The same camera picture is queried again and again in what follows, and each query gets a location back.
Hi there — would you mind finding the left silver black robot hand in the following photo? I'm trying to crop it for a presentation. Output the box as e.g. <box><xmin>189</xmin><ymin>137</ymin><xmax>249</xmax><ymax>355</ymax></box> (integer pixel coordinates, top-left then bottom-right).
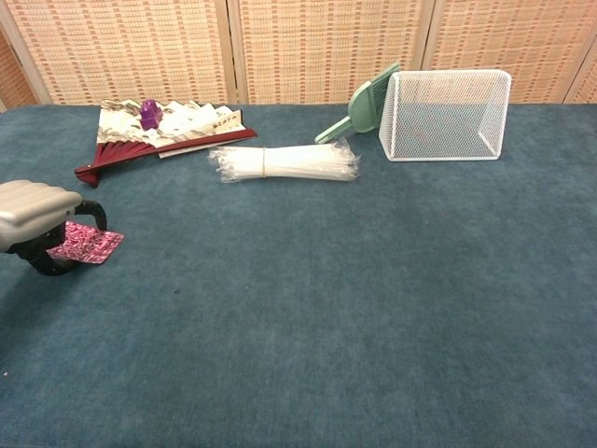
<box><xmin>0</xmin><ymin>180</ymin><xmax>108</xmax><ymax>277</ymax></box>

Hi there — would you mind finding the pink patterned small pouch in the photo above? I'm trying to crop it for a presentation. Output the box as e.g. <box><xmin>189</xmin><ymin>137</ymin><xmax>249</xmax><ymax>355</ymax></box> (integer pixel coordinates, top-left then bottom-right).
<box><xmin>46</xmin><ymin>220</ymin><xmax>126</xmax><ymax>267</ymax></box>

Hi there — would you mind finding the green hand brush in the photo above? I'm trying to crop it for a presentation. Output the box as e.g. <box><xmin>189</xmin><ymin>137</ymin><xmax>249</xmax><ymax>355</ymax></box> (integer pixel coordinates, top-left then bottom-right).
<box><xmin>314</xmin><ymin>62</ymin><xmax>402</xmax><ymax>145</ymax></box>

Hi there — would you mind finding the small purple toy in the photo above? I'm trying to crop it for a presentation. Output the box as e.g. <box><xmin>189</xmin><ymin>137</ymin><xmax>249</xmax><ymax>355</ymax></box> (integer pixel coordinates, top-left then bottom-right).
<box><xmin>139</xmin><ymin>98</ymin><xmax>164</xmax><ymax>132</ymax></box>

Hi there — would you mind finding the painted paper folding fan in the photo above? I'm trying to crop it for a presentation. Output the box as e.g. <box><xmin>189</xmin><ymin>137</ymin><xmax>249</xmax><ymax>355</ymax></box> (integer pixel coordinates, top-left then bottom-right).
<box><xmin>74</xmin><ymin>98</ymin><xmax>258</xmax><ymax>189</ymax></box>

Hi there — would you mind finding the clear plastic tie bundle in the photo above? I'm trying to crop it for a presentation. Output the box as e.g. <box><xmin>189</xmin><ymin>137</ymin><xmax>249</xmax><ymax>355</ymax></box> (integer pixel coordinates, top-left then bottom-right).
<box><xmin>207</xmin><ymin>139</ymin><xmax>363</xmax><ymax>184</ymax></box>

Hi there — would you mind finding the blue felt table mat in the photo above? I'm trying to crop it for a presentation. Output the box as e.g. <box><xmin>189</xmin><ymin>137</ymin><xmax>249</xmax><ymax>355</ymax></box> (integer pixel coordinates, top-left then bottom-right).
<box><xmin>0</xmin><ymin>103</ymin><xmax>597</xmax><ymax>448</ymax></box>

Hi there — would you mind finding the bamboo folding screen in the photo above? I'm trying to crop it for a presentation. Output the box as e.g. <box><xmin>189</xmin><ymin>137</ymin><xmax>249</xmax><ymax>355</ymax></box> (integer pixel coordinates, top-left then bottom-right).
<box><xmin>0</xmin><ymin>0</ymin><xmax>597</xmax><ymax>113</ymax></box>

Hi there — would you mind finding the white wire mesh basket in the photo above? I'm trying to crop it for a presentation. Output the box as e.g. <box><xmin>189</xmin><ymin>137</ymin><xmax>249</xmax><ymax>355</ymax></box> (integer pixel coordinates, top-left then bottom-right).
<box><xmin>378</xmin><ymin>68</ymin><xmax>513</xmax><ymax>163</ymax></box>

